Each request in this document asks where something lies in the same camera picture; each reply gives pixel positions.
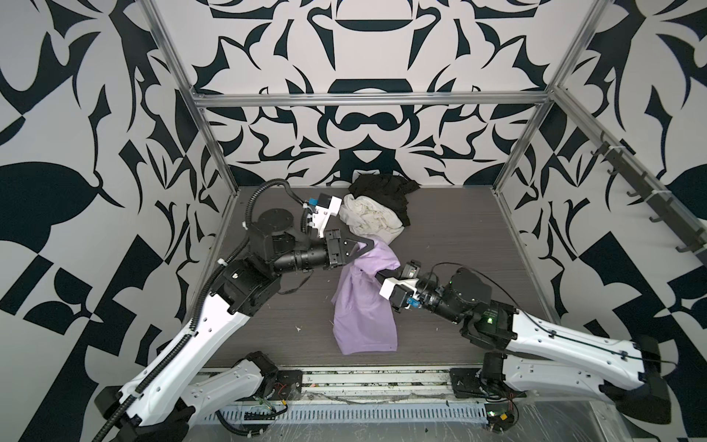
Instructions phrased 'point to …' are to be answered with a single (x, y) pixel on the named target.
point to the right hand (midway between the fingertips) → (374, 259)
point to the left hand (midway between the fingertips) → (377, 242)
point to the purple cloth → (364, 319)
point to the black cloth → (391, 190)
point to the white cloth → (366, 216)
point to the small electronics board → (499, 415)
